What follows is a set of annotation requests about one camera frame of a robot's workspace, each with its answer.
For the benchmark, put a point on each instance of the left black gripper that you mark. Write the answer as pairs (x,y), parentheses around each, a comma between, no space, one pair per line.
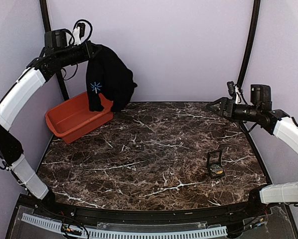
(89,54)

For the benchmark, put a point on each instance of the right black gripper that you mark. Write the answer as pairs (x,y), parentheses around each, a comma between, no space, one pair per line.
(224,101)

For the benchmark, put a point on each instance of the black t-shirt with blue logo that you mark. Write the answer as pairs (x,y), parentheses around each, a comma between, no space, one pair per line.
(106,74)

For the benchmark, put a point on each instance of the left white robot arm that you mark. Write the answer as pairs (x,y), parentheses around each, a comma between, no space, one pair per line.
(56,55)

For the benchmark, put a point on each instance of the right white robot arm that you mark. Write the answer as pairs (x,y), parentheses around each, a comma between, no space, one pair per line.
(275,122)

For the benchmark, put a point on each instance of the orange plastic tub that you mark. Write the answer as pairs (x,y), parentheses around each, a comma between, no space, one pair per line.
(72,119)

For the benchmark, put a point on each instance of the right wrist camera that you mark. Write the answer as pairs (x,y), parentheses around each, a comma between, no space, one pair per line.
(235,92)

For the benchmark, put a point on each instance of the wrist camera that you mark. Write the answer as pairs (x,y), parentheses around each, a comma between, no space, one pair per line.
(235,92)
(79,31)

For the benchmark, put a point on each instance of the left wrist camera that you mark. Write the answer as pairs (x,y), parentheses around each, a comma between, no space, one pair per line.
(79,31)

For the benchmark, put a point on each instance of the left black frame post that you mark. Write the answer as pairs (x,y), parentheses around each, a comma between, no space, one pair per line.
(53,40)

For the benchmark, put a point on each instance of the black frame post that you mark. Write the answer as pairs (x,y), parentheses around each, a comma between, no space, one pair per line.
(250,41)
(53,40)

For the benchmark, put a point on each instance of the right black frame post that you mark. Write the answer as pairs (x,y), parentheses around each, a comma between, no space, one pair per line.
(250,41)

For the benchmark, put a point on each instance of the white slotted cable duct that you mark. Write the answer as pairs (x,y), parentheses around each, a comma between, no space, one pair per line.
(124,231)

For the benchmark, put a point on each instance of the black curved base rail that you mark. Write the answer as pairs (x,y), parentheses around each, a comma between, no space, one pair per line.
(275,222)

